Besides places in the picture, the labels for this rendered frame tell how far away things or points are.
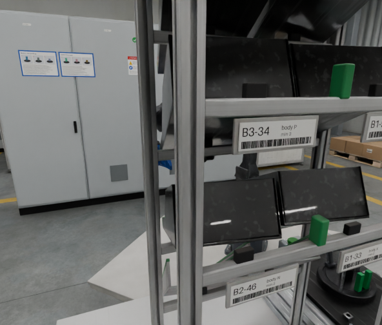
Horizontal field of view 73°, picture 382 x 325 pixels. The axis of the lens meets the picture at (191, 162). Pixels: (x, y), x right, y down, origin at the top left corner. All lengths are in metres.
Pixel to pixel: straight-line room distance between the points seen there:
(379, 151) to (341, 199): 5.80
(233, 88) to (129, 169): 3.29
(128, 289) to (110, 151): 2.65
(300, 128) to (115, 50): 3.21
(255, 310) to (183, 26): 0.80
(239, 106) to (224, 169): 3.80
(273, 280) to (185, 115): 0.20
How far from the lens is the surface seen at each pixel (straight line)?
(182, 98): 0.19
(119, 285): 0.97
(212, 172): 3.92
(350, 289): 0.83
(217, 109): 0.21
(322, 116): 0.41
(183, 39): 0.19
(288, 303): 0.82
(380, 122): 0.33
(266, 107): 0.23
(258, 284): 0.30
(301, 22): 0.46
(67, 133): 3.41
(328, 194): 0.41
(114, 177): 3.53
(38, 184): 3.60
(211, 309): 0.87
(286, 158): 5.39
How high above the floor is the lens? 1.48
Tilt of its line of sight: 16 degrees down
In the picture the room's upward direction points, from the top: straight up
